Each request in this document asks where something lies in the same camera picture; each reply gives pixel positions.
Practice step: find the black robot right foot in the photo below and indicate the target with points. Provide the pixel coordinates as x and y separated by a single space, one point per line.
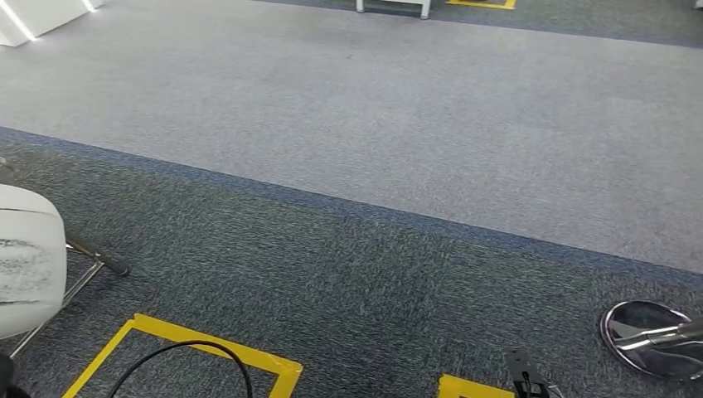
524 373

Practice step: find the yellow floor tape square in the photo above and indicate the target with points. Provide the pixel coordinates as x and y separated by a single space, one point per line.
483 5
274 365
467 387

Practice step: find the white platform with light strips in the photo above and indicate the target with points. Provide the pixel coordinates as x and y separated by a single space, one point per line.
38 14

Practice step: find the white plastic body part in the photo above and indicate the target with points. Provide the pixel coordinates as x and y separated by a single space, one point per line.
30 247

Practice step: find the chrome round stand base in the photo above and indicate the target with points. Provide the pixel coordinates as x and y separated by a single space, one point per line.
637 324

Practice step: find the white table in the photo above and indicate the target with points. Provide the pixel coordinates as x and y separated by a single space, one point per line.
425 10

